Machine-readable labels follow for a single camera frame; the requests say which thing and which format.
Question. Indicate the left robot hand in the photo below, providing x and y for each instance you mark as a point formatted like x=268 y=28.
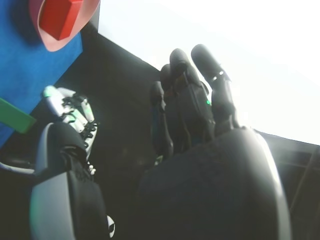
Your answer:
x=212 y=187

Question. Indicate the green rectangular block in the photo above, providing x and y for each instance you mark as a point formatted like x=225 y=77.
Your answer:
x=15 y=117

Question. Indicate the red block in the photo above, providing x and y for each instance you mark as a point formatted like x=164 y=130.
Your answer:
x=57 y=17

